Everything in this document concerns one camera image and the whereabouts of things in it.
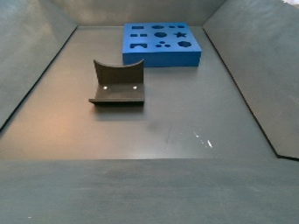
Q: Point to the black curved holder bracket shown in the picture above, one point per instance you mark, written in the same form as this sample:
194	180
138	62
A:
121	83

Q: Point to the blue shape sorter block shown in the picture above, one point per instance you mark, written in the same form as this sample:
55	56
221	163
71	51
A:
162	44

